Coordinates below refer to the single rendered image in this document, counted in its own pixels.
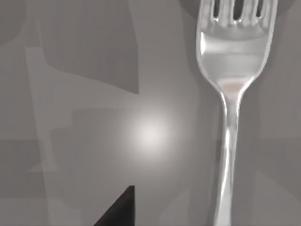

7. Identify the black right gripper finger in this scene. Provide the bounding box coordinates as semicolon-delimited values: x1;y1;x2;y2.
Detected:
93;185;136;226

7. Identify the silver metal fork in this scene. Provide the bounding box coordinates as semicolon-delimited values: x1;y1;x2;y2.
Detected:
195;0;278;226

